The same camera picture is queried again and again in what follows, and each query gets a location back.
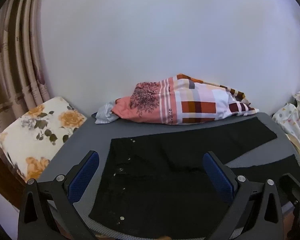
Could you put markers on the grey mesh mat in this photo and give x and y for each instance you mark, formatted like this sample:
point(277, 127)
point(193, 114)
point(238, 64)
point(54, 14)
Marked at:
point(90, 135)

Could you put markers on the white dotted cloth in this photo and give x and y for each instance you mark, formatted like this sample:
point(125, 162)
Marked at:
point(287, 120)

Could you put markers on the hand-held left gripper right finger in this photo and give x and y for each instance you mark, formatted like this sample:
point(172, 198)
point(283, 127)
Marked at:
point(218, 180)

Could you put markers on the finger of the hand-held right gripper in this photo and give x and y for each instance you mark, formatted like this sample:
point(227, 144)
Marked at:
point(298, 195)

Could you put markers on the floral cushion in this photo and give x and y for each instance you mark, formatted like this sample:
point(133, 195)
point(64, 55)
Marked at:
point(40, 135)

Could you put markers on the wooden bed frame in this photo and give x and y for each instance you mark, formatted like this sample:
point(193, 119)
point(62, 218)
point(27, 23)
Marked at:
point(5, 175)

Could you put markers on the pink plaid printed quilt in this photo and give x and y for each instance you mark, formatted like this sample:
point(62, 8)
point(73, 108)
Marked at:
point(202, 105)

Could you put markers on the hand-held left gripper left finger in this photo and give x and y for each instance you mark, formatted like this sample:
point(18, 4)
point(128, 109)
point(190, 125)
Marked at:
point(86, 175)

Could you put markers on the black pants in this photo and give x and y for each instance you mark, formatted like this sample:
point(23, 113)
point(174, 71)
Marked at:
point(165, 180)

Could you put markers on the beige patterned curtain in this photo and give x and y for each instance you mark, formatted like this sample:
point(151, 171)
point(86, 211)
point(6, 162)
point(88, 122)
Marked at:
point(15, 55)

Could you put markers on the light blue striped cloth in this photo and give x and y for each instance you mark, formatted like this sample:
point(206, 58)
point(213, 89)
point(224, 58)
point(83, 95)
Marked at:
point(103, 115)

